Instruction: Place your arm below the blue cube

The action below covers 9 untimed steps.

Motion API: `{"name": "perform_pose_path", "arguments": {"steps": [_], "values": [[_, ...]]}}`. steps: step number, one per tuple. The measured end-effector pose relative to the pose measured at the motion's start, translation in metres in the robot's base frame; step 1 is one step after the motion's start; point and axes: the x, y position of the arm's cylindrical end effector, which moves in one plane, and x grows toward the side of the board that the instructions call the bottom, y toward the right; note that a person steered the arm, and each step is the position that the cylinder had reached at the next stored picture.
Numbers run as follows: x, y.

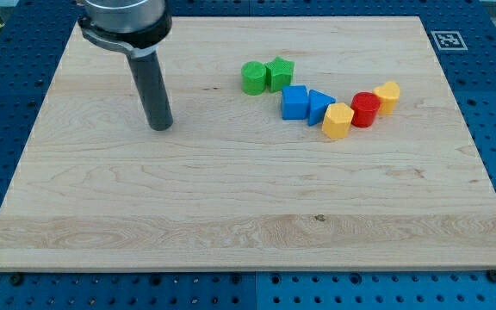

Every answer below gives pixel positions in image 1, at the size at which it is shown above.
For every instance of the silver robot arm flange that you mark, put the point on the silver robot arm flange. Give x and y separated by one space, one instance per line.
131 27

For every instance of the blue cube block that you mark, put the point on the blue cube block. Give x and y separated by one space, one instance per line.
295 102

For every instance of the light wooden board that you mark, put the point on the light wooden board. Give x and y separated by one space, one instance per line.
233 186

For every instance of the green cylinder block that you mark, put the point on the green cylinder block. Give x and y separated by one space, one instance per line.
253 78

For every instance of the blue triangle block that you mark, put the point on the blue triangle block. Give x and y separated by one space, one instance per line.
318 104

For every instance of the green star block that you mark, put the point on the green star block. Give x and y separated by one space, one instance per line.
279 73

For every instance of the yellow hexagon block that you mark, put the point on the yellow hexagon block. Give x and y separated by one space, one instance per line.
337 120

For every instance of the red cylinder block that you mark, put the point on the red cylinder block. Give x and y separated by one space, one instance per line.
365 106

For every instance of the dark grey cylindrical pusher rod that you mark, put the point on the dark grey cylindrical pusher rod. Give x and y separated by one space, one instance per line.
149 82

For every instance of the yellow heart block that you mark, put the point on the yellow heart block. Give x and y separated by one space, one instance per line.
388 95

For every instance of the white fiducial marker tag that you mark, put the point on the white fiducial marker tag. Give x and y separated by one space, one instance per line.
448 40

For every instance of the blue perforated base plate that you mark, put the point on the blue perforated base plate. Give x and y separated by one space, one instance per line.
32 40

